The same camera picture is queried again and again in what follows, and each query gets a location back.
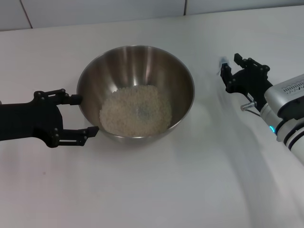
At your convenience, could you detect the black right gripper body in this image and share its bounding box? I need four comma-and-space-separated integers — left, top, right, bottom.
233, 67, 274, 111

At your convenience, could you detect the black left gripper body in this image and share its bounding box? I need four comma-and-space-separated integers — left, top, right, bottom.
0, 97, 64, 149

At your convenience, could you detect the clear plastic cup of rice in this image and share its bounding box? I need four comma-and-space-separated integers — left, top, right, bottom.
99, 85, 172, 137

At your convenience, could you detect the large stainless steel mixing bowl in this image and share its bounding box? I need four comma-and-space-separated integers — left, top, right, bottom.
76, 45, 196, 144

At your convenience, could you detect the right wrist cable with plug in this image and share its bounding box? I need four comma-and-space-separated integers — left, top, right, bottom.
240, 101, 262, 117

